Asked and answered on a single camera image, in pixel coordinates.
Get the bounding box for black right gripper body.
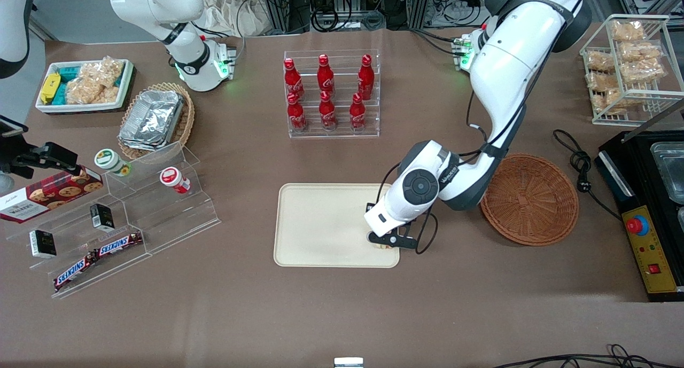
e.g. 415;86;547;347
0;142;80;180

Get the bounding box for triangular sandwich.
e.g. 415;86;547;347
366;229;399;250

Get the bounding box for beige rectangular tray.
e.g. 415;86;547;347
274;183;400;269

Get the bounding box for light wicker basket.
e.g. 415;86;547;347
117;82;196;162

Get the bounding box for brown wicker basket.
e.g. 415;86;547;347
479;153;579;247

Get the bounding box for red tartan cookie box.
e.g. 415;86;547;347
0;166;104;225

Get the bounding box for green lid yogurt cup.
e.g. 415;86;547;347
95;148;133;177

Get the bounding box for white plastic bin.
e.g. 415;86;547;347
35;59;135;114

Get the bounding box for yellow snack packet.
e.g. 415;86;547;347
40;73;61;105

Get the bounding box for small black box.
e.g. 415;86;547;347
90;203;115;232
29;229;58;260

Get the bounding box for clear bag of rice crackers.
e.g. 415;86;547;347
65;56;127;106

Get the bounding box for clear acrylic bottle rack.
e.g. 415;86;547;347
283;49;381;139

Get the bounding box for stacked foil containers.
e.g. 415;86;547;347
118;89;185;152

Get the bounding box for Snickers bar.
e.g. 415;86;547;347
94;231;144;258
53;253;98;293

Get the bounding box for red cola bottle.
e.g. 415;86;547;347
283;58;305;101
357;54;375;101
287;92;308;132
317;54;336;99
349;93;368;131
319;90;338;132

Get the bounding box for red lid yogurt cup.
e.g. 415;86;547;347
160;167;191;195

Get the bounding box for clear acrylic stepped display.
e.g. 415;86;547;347
5;141;222;300

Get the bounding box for beige cloth bag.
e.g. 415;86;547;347
200;0;269;38

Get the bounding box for puffed snack bag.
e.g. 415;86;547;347
586;72;620;93
610;20;646;43
620;58;667;85
619;41;663;64
590;88;639;115
586;50;616;73

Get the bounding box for black countertop appliance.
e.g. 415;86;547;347
594;98;684;222

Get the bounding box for steel pan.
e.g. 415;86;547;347
650;141;684;205

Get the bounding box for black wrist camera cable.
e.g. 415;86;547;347
380;88;530;255

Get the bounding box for black power cable with plug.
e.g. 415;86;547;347
552;129;624;222

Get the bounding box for black cable coil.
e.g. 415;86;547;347
311;8;352;33

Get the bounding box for aluminium profile post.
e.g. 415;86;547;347
266;0;293;33
409;0;434;29

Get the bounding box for black floor cables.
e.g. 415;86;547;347
492;344;684;368

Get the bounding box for white wire basket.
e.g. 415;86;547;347
580;14;684;127

